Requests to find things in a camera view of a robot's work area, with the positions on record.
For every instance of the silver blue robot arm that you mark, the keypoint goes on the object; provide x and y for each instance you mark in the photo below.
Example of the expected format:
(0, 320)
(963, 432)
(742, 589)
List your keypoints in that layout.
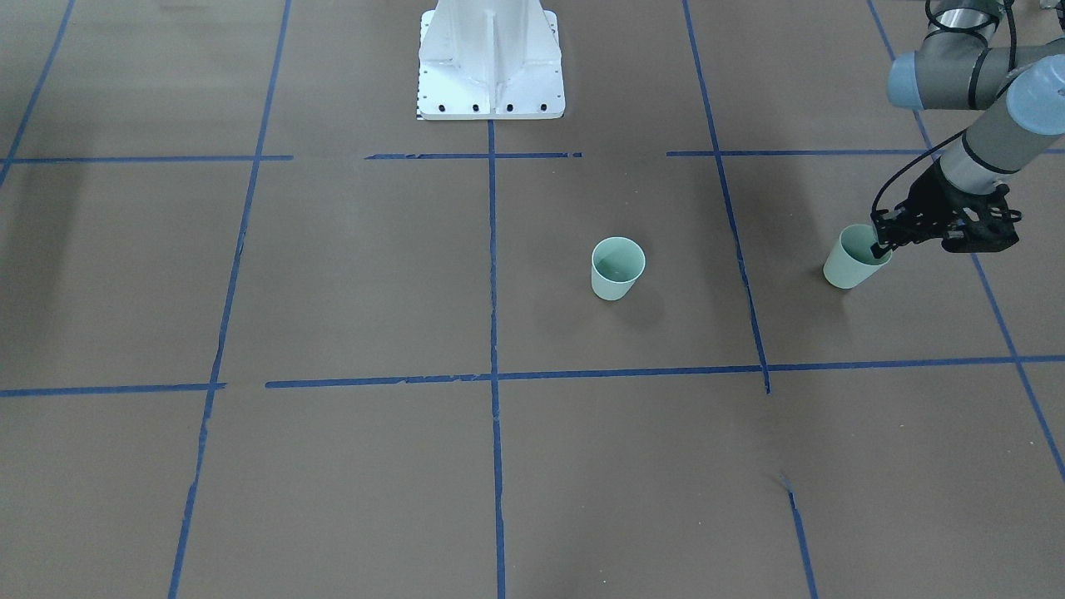
(1017, 93)

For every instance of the mint green cup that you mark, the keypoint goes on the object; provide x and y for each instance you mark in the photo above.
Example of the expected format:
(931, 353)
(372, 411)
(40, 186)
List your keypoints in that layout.
(616, 264)
(854, 257)

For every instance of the blue tape line near cups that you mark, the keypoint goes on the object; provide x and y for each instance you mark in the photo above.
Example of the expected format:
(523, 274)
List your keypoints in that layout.
(656, 372)

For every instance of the short vertical blue tape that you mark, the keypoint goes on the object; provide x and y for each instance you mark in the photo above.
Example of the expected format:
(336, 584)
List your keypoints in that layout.
(723, 178)

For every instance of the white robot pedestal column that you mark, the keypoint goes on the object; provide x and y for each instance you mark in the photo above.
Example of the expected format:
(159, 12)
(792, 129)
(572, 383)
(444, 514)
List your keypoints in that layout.
(489, 60)

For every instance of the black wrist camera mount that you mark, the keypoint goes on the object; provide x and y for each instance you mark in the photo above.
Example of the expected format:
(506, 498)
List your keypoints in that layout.
(981, 223)

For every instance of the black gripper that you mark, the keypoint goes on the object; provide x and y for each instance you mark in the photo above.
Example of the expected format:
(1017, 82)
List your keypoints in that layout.
(931, 200)

